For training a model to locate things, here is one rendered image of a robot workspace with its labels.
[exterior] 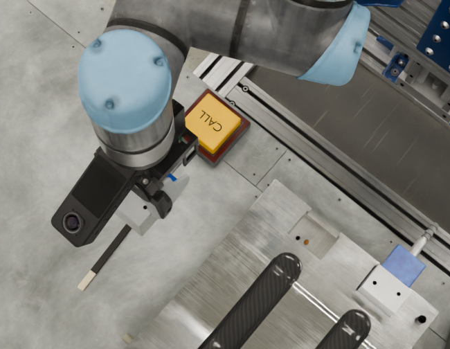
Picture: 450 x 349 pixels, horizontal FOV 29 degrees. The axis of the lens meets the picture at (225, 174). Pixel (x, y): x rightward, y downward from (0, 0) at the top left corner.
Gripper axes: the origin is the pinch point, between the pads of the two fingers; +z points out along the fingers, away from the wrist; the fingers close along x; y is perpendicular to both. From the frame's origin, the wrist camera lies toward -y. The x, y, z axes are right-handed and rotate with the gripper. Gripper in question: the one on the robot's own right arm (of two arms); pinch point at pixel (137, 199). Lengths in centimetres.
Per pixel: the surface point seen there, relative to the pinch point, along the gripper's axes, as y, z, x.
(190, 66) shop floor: 47, 95, 35
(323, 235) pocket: 13.2, 8.7, -19.2
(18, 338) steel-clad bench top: -21.8, 15.0, 2.8
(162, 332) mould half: -9.6, 5.3, -12.0
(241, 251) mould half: 4.4, 6.3, -12.7
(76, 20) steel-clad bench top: 16.4, 15.1, 28.1
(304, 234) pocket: 11.7, 8.7, -17.3
